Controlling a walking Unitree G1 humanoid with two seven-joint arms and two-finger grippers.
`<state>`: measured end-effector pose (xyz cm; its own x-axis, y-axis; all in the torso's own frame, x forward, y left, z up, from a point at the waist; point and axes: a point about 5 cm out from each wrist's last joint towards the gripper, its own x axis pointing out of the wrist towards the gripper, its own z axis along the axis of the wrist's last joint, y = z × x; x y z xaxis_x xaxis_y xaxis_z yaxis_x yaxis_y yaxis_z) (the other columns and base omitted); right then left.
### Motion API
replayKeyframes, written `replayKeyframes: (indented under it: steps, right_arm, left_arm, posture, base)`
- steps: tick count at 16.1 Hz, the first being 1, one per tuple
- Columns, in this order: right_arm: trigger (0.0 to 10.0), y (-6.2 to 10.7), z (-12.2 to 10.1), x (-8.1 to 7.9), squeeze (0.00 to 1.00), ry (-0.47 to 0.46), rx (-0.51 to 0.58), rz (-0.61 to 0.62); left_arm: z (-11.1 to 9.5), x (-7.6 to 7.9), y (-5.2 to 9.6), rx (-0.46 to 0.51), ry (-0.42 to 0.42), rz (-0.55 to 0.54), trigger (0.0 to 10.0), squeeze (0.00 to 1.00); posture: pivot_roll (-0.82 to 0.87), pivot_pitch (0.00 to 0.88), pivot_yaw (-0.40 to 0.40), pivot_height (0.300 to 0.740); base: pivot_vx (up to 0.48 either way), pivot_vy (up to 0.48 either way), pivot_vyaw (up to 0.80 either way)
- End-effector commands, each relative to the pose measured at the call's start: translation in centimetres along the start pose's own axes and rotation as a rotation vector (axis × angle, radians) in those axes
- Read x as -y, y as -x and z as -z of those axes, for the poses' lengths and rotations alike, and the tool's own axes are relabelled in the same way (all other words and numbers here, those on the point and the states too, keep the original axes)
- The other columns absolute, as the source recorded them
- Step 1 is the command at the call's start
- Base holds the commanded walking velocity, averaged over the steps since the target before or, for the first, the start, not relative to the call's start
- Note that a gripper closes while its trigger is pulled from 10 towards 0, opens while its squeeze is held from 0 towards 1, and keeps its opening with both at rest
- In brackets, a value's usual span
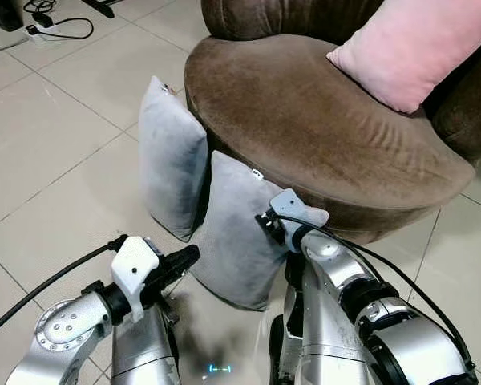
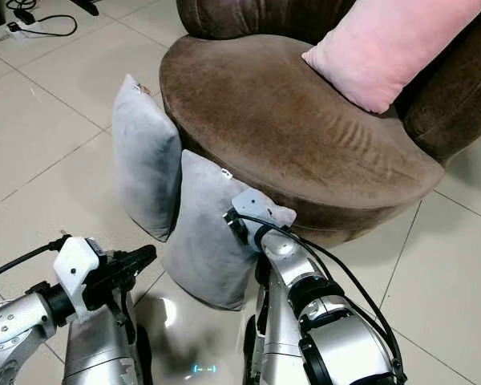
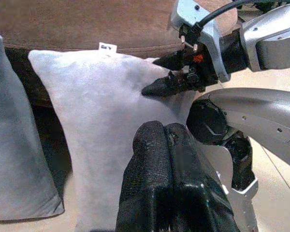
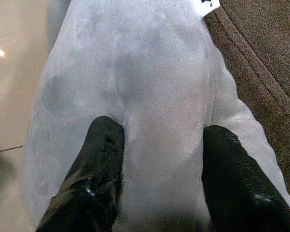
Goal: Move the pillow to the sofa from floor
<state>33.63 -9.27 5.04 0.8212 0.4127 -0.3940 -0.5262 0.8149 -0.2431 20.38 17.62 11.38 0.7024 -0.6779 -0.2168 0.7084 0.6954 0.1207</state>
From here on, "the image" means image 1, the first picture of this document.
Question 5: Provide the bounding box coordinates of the wide grey pillow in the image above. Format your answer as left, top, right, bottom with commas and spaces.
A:
190, 151, 331, 312

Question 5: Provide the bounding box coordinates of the tall grey pillow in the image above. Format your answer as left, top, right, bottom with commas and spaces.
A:
138, 76, 209, 241

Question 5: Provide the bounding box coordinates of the brown velvet sofa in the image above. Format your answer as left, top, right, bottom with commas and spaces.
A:
184, 0, 481, 245

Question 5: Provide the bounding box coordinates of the pink pillow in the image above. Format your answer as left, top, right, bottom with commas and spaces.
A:
326, 0, 481, 114

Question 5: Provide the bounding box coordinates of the black box on floor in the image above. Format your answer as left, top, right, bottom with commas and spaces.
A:
0, 0, 26, 33

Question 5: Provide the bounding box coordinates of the black furniture foot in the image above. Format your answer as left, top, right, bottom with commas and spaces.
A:
80, 0, 118, 19

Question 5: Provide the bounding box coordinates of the white power strip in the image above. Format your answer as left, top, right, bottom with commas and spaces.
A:
24, 22, 59, 40

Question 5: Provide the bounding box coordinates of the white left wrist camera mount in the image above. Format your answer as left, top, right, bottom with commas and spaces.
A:
111, 236, 162, 323

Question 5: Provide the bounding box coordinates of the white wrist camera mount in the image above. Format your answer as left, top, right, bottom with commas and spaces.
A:
270, 188, 330, 234
111, 236, 162, 323

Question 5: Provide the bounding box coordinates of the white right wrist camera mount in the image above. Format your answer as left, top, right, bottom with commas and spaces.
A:
270, 188, 330, 234

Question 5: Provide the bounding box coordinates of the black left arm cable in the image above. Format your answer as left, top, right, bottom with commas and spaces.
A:
0, 234, 129, 342

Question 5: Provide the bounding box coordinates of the black looped power cable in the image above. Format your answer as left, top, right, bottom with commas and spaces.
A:
22, 0, 95, 42

